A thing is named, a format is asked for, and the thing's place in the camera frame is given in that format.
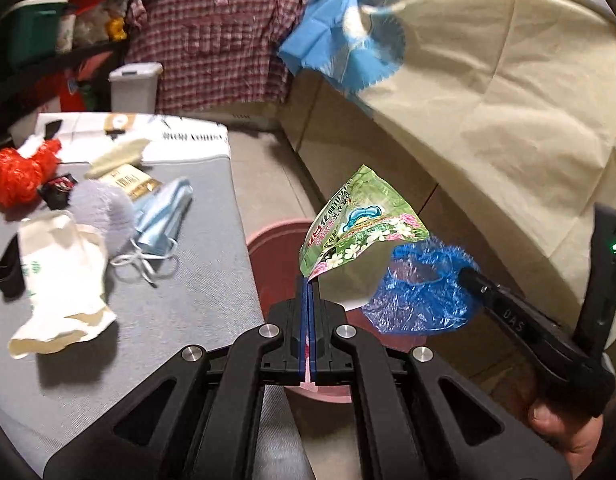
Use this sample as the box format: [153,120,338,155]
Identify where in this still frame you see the blue plastic bag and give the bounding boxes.
[362,242,485,336]

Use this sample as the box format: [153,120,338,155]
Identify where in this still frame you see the green floral plastic packet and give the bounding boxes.
[299,164,431,312]

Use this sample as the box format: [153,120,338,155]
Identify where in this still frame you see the blue cloth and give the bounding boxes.
[278,0,371,93]

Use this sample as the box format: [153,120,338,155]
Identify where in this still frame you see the grey fluffy ball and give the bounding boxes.
[66,180,137,257]

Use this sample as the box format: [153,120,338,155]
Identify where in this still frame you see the small black red packet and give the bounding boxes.
[38,172,79,209]

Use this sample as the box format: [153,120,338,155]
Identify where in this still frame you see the red mesh bag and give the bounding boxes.
[0,139,63,209]

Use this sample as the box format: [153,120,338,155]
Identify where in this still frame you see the green storage box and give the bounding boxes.
[8,0,69,62]

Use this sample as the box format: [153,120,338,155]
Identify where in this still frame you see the gold and white tissue pack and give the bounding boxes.
[98,165,163,202]

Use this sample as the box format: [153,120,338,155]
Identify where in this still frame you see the cream sheet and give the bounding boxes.
[283,0,616,366]

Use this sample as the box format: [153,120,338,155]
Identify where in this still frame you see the clear plastic bags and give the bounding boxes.
[75,2,129,44]

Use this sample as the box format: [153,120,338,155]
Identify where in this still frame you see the blue face mask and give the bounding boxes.
[110,177,195,289]

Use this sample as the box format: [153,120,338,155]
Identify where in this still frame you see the crumpled white paper bag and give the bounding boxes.
[8,210,117,360]

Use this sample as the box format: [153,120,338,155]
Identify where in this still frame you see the person's right hand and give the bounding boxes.
[528,392,611,472]

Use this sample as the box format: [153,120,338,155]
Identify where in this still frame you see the cream folded paper wrapper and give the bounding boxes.
[84,138,153,180]

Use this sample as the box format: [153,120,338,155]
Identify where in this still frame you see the red and orange printed bag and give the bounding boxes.
[38,54,113,112]

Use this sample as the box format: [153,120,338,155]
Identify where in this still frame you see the pink plastic basin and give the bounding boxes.
[246,218,433,407]

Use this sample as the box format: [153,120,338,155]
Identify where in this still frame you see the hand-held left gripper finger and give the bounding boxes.
[310,287,574,480]
[42,286,309,480]

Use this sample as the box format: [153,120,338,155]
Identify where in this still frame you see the white jar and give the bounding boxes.
[56,12,77,54]

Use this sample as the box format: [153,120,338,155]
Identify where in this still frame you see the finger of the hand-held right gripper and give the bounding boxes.
[458,266,571,358]

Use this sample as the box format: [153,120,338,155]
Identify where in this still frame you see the black shelf rack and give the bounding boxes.
[0,0,148,136]

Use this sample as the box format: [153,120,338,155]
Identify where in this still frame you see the red plaid shirt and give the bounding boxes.
[125,0,313,116]

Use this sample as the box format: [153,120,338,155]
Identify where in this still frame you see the white trash bin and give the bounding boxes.
[109,62,163,114]

